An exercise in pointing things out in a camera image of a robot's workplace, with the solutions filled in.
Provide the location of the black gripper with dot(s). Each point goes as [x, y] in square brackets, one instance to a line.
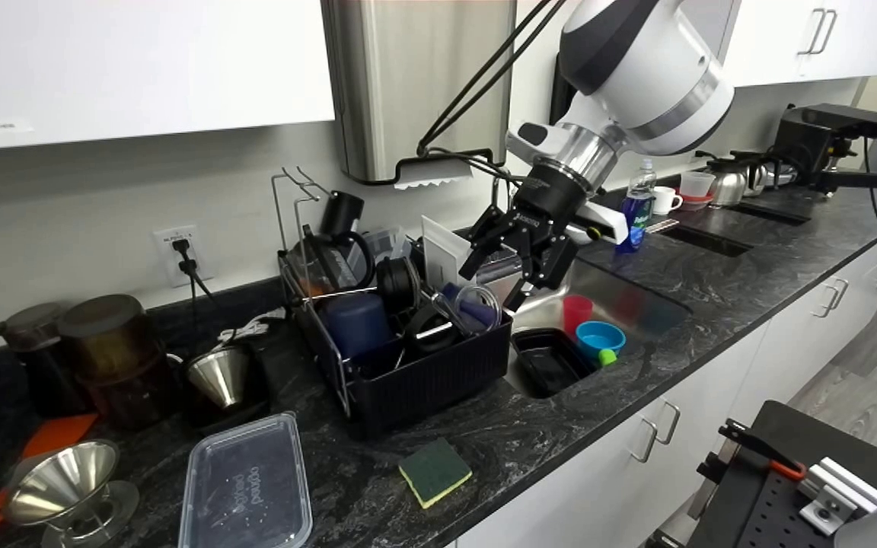
[552, 200]

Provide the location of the silver butter knife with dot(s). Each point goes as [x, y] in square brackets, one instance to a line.
[433, 329]

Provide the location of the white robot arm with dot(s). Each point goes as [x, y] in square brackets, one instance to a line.
[651, 79]

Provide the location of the stainless steel sink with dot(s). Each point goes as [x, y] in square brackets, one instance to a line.
[641, 306]

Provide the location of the black dish drainer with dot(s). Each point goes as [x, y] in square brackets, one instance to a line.
[427, 392]

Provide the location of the clear bluish plastic tub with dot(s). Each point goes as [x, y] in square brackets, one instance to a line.
[473, 309]

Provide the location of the white square plate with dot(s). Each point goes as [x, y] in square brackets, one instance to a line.
[440, 254]

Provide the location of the white paper towel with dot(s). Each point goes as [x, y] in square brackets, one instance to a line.
[440, 178]

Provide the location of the small blue cup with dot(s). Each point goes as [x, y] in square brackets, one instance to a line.
[638, 236]

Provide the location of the light blue bowl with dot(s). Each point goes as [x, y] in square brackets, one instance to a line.
[600, 337]

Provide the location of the black round lid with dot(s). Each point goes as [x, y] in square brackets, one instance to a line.
[398, 283]

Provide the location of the small green ball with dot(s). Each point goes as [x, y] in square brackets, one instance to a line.
[608, 358]

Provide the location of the white mug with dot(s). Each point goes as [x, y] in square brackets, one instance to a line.
[665, 200]

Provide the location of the round glass lid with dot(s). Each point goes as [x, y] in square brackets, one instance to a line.
[341, 267]

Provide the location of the dark blue cup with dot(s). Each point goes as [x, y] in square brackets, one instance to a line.
[357, 324]

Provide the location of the white cup red base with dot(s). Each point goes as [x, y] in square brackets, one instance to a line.
[699, 192]

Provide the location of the black flat tray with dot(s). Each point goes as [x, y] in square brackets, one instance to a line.
[706, 243]

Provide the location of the black cylinder cup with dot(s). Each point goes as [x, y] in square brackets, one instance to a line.
[339, 215]

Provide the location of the steel paper towel dispenser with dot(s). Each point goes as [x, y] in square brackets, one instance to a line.
[398, 79]

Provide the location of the green yellow sponge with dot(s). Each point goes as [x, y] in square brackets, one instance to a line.
[436, 473]

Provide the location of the white lower cabinet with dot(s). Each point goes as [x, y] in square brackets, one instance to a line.
[600, 488]

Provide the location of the black pliers red grip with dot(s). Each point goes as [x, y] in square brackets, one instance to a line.
[762, 451]

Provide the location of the metal cone dripper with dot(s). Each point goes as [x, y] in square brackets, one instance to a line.
[219, 378]

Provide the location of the black perforated platform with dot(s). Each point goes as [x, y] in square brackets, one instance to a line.
[762, 506]

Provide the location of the amber glass jar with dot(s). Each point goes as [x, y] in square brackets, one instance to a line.
[108, 350]

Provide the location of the dark jar with lid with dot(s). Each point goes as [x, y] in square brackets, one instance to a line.
[36, 353]

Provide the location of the orange flat utensil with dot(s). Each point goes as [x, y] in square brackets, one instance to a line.
[52, 436]

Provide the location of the metal funnel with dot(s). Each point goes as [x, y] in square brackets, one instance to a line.
[60, 481]

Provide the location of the steel kettle beside camera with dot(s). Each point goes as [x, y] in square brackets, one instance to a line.
[733, 189]

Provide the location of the black camera on stand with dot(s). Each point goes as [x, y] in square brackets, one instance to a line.
[815, 139]

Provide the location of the white wall outlet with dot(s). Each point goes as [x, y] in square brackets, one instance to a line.
[164, 246]

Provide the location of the silver metal bracket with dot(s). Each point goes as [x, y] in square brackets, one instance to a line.
[844, 488]

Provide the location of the plain white wall cabinet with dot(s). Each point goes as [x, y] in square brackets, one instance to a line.
[135, 62]

